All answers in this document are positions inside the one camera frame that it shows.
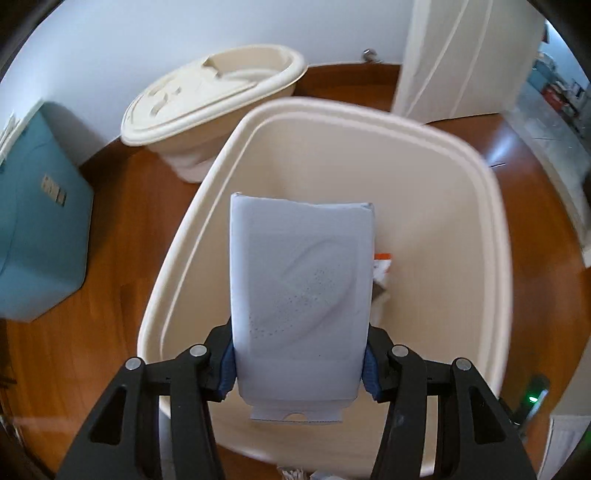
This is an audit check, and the beige round lidded bucket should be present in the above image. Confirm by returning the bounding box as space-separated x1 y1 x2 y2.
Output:
120 44 308 183

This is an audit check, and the white open door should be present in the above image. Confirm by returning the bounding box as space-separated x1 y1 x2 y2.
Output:
392 0 545 123

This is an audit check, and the white orange wrapper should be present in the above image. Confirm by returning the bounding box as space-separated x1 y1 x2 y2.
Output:
373 253 393 299

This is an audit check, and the beige square trash bin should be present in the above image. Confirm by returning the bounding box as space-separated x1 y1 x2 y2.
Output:
137 98 514 475

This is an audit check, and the metal door stopper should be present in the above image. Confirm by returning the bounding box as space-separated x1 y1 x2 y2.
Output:
362 49 381 64

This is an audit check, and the teal storage box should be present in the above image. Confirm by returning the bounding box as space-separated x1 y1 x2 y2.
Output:
1 101 93 323

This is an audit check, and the white paper packet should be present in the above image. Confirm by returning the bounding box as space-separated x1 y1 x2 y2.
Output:
229 193 375 423

